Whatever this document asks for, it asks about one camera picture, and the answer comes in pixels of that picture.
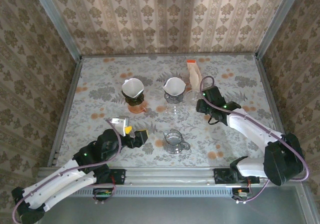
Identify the clear plastic coffee dripper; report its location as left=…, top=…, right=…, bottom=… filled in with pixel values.
left=184, top=89, right=203, bottom=107

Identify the orange glass server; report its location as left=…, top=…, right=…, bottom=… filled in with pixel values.
left=127, top=101, right=148, bottom=114

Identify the clear glass server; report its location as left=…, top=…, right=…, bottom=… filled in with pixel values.
left=164, top=101, right=182, bottom=116

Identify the coffee filter pack orange tab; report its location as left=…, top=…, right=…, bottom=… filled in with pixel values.
left=186, top=59, right=203, bottom=91

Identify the white paper coffee filter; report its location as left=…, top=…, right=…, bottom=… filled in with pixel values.
left=121, top=78, right=145, bottom=98
left=162, top=77, right=186, bottom=96

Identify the grey glass server with handle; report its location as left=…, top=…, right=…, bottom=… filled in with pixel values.
left=162, top=130, right=191, bottom=155

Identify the dark olive coffee dripper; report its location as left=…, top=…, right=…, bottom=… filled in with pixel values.
left=124, top=93, right=145, bottom=107

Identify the small control board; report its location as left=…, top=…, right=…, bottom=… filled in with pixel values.
left=92, top=187, right=113, bottom=201
left=231, top=187, right=252, bottom=201

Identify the floral patterned table cover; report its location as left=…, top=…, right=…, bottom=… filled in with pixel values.
left=56, top=55, right=287, bottom=168

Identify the grey metal base panel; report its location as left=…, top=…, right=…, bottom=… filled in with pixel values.
left=23, top=185, right=316, bottom=224

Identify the aluminium front mounting rail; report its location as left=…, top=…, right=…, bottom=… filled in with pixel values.
left=37, top=167, right=307, bottom=186

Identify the aluminium side table rail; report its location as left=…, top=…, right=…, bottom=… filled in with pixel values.
left=46, top=57, right=85, bottom=167
left=254, top=55, right=296, bottom=166

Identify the aluminium back table rail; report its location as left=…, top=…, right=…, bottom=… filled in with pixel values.
left=81, top=53, right=258, bottom=58

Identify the grey slotted cable duct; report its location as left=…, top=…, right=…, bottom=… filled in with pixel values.
left=43, top=186, right=235, bottom=197

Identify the aluminium frame post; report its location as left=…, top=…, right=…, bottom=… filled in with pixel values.
left=28, top=0, right=84, bottom=62
left=254, top=0, right=305, bottom=59

